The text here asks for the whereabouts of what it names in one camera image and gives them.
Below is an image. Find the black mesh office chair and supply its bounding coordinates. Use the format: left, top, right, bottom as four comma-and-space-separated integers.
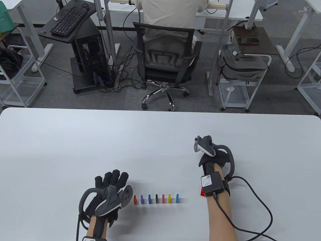
133, 22, 202, 111

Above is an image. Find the black computer cart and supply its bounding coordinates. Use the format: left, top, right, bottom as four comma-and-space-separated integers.
38, 0, 114, 95

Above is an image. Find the white desk frame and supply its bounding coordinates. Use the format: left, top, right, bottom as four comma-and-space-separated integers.
296, 54, 321, 115

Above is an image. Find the black glove cable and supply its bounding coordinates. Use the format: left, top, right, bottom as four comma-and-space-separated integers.
76, 213, 87, 241
213, 176, 277, 241

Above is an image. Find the black keyboard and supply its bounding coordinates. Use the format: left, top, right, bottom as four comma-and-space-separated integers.
50, 6, 88, 37

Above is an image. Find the white desk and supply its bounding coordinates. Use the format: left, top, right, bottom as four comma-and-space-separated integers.
276, 0, 321, 74
6, 0, 54, 73
104, 0, 263, 21

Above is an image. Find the white wheeled cart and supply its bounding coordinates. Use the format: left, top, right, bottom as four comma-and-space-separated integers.
0, 26, 47, 108
218, 54, 272, 112

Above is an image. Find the black computer tower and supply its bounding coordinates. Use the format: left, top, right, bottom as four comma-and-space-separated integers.
74, 24, 111, 84

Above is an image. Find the green storage box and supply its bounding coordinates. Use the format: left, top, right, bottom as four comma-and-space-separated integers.
0, 2, 15, 32

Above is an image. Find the aluminium frame post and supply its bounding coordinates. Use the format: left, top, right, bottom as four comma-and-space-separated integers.
104, 0, 117, 60

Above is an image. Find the brown wooden board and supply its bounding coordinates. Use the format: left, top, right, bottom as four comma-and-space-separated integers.
232, 26, 278, 55

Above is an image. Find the person's left hand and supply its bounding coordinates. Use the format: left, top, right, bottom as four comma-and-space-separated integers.
84, 170, 130, 228

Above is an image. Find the person's right hand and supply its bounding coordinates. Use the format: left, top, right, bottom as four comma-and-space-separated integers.
199, 148, 231, 176

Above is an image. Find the tangle of black floor cables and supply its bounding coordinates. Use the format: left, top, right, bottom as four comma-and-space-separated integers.
99, 45, 146, 93

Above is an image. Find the grey backpack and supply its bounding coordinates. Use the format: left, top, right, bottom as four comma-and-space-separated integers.
219, 44, 269, 82

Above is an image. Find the white power strip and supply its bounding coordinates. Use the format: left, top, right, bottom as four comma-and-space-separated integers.
114, 64, 125, 89

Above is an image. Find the black bag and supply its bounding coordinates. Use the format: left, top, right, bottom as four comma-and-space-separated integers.
0, 48, 24, 79

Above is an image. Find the beige wooden rail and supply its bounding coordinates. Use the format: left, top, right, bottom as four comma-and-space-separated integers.
206, 1, 227, 10

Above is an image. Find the person's right forearm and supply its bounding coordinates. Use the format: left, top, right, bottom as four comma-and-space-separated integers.
205, 173, 238, 241

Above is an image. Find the person's left forearm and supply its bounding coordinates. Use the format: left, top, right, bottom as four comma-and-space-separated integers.
85, 216, 108, 241

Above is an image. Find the grey tracking controller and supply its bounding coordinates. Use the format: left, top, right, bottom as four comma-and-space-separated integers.
193, 136, 235, 182
78, 185, 133, 223

